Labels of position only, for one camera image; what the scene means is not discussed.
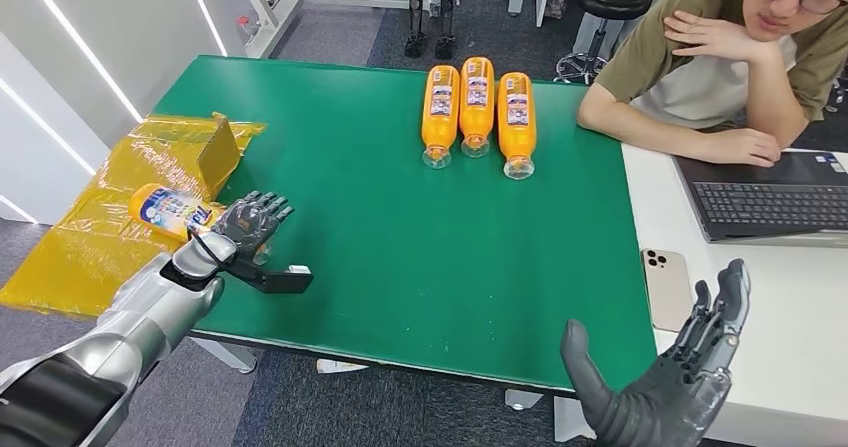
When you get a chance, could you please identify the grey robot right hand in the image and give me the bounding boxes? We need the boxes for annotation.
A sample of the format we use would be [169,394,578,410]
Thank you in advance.
[560,258,753,447]

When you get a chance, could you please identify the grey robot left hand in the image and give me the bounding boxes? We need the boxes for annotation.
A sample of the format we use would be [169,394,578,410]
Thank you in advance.
[211,190,296,261]

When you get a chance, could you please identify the person's right hand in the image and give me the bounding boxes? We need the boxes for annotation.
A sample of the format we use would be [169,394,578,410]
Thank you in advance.
[695,127,783,168]

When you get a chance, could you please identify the person's left hand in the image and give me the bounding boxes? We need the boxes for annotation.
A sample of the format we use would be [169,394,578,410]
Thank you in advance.
[663,9,764,65]

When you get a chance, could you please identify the orange juice bottle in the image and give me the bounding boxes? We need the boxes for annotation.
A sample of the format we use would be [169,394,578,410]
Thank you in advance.
[421,64,461,170]
[496,71,537,181]
[129,182,274,268]
[458,56,496,159]

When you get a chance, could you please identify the dark grey laptop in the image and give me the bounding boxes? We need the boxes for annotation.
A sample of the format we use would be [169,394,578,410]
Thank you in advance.
[672,150,848,249]

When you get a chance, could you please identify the person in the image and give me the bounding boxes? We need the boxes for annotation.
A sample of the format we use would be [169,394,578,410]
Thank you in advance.
[576,0,848,168]

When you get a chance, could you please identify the beige smartphone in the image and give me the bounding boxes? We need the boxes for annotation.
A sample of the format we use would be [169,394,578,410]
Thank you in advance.
[641,248,694,334]

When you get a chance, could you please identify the white table leg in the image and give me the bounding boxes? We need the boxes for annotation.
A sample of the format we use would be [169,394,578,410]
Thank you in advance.
[188,335,258,374]

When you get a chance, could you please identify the yellow plastic wrapped cardboard box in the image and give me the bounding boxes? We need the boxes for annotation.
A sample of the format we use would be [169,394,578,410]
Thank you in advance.
[0,112,268,319]

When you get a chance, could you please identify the black robot leg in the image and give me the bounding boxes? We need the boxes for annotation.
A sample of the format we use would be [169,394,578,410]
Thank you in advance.
[434,0,459,61]
[404,0,429,60]

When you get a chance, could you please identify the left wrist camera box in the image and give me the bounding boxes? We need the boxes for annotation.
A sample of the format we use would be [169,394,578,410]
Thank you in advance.
[221,256,315,296]

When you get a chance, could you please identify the white metal stand frame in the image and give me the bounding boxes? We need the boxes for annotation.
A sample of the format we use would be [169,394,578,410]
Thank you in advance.
[231,0,442,59]

